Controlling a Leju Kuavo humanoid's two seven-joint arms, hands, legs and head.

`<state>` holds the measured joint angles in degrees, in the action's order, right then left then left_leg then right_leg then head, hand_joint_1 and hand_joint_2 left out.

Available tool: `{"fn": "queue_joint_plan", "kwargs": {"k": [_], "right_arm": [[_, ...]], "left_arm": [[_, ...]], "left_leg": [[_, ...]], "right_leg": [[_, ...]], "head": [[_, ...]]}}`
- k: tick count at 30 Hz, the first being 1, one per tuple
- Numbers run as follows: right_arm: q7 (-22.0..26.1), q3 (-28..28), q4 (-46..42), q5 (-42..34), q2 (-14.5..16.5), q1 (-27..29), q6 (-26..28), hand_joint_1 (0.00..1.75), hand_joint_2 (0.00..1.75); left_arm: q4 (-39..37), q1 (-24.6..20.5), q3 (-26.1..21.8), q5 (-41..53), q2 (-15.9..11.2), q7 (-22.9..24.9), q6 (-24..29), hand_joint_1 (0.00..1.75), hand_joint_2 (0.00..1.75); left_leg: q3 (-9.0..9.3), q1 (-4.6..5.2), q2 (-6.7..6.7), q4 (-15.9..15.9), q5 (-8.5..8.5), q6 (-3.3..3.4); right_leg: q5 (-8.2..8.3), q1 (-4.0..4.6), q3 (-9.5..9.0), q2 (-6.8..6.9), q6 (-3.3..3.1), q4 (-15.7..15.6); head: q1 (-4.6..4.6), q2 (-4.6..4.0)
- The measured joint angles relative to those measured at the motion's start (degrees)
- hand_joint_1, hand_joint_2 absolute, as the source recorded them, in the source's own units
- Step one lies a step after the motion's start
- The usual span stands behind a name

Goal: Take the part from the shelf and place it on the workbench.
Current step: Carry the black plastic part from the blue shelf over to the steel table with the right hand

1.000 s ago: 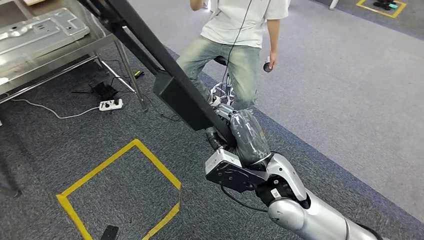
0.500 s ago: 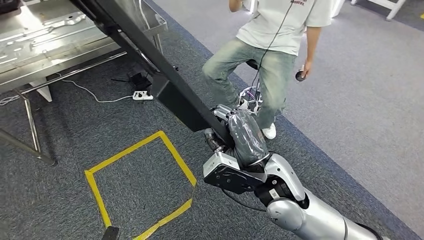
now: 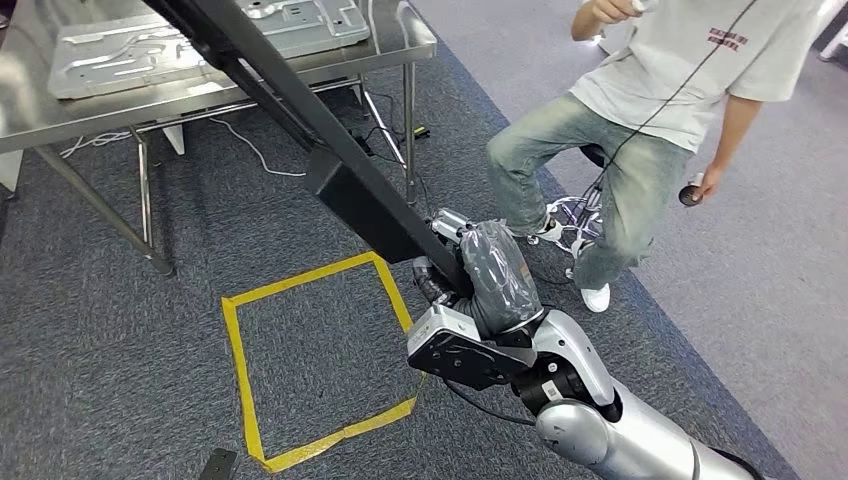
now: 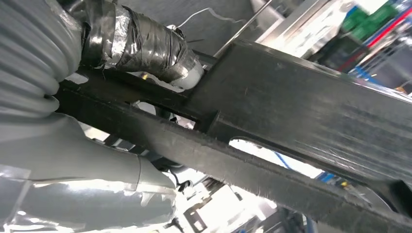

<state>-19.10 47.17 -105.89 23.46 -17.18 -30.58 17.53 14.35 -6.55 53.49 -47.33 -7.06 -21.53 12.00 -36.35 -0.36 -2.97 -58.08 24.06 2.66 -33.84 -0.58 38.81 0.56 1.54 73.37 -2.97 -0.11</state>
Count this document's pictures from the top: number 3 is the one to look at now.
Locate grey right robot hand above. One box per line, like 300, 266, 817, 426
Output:
411, 208, 546, 340

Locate long black plastic part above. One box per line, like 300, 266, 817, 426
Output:
142, 0, 476, 298

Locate small black hand controller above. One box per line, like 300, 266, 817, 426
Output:
678, 173, 705, 207

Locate steel workbench table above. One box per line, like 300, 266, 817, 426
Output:
0, 0, 439, 278

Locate chrome base stool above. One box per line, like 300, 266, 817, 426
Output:
529, 144, 607, 266

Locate person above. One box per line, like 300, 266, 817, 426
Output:
485, 0, 826, 314

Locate yellow floor tape square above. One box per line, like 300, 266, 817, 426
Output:
220, 250, 427, 475

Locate black robot foot plate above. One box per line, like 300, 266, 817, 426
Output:
198, 448, 240, 480

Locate embossed grey metal panel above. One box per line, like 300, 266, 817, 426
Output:
47, 0, 371, 101

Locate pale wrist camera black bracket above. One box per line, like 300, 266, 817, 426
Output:
405, 304, 538, 392

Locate thin black camera cable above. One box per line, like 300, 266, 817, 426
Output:
442, 378, 538, 427

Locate thin black controller cable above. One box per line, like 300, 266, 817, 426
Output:
582, 0, 760, 200

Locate white floor cable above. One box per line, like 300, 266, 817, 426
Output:
208, 117, 308, 179

